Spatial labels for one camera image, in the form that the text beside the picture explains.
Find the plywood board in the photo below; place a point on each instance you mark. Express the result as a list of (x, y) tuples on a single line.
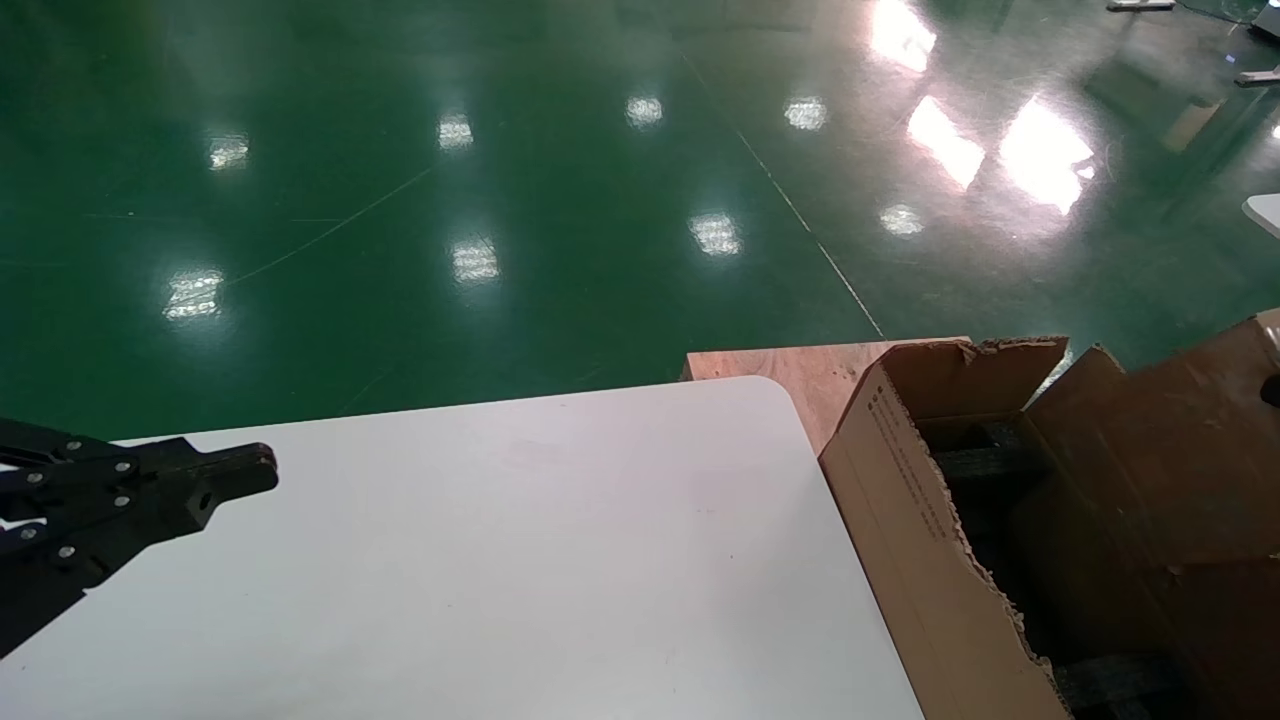
[(790, 375)]

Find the white round-cornered table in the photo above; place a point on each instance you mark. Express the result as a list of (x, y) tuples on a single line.
[(1268, 212)]

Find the large open cardboard box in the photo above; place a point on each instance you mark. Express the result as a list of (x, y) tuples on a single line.
[(900, 530)]

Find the black foam block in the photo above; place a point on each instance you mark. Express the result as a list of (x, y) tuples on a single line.
[(990, 463), (1120, 690)]

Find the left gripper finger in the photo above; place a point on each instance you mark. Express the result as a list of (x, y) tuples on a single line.
[(90, 452), (120, 520)]

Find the grey table foot bar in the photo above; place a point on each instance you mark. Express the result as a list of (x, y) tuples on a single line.
[(1260, 77), (1140, 5)]

